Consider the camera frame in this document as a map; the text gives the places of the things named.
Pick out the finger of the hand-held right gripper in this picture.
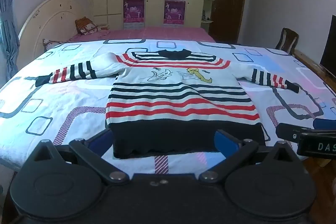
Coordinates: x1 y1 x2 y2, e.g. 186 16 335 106
313 118 336 131
276 123 313 146

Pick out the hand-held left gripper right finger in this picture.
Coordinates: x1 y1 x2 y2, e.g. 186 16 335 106
199 130 305 185

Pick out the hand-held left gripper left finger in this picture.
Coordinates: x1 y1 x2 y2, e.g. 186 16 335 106
25 129 130 186

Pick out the striped knit sweater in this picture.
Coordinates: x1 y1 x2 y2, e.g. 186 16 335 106
35 49 300 159

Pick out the white patterned bed sheet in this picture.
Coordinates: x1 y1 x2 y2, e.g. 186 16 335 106
0 38 336 174

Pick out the black television screen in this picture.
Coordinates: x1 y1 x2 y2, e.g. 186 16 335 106
319 14 336 73

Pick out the dark wooden chair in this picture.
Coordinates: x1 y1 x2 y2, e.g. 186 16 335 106
275 28 299 54

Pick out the white floral pillow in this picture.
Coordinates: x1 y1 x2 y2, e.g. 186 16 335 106
43 38 69 51

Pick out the orange patterned pillow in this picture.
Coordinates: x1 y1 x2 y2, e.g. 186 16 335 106
75 17 109 35

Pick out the pink bed sheet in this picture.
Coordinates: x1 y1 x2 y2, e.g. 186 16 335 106
69 27 216 43

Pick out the cream arched headboard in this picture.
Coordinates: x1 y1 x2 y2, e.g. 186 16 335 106
18 0 87 52

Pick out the brown wooden door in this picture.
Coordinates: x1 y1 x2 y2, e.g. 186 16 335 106
210 0 248 43

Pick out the blue curtain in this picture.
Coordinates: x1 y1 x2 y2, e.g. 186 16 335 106
0 0 27 77

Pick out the wooden bed frame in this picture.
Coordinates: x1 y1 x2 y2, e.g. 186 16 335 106
291 49 336 88

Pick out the purple wall poster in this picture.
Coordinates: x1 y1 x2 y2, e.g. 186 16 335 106
123 0 146 29
163 0 186 28

